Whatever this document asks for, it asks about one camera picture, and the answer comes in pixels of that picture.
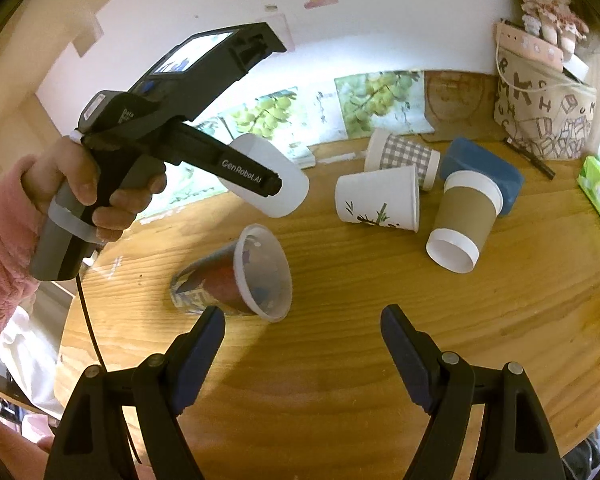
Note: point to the clear printed plastic cup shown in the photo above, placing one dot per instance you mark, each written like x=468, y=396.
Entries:
x=250, y=276

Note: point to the black pen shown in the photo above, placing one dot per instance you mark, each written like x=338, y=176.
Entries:
x=532, y=158

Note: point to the person's left hand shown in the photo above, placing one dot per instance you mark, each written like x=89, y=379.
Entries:
x=66, y=161

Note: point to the blue plastic cup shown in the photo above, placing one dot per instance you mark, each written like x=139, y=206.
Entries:
x=463, y=154

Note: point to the brown sleeved paper cup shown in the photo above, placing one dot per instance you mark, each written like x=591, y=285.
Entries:
x=470, y=204

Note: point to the plush doll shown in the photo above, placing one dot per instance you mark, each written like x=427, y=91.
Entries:
x=562, y=23

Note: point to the white panda paper cup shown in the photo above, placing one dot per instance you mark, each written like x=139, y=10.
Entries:
x=386, y=198

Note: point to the grey checked paper cup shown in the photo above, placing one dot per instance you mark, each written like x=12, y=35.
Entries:
x=387, y=150

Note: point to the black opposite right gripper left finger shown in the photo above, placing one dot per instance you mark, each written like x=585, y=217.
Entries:
x=243, y=171

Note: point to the grape picture poster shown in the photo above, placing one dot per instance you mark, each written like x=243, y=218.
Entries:
x=295, y=119

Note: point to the letter printed canvas bag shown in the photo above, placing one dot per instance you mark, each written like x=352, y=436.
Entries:
x=539, y=104

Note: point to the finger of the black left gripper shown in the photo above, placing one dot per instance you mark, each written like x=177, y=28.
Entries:
x=91, y=441

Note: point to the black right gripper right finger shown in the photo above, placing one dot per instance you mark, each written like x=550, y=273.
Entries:
x=515, y=440

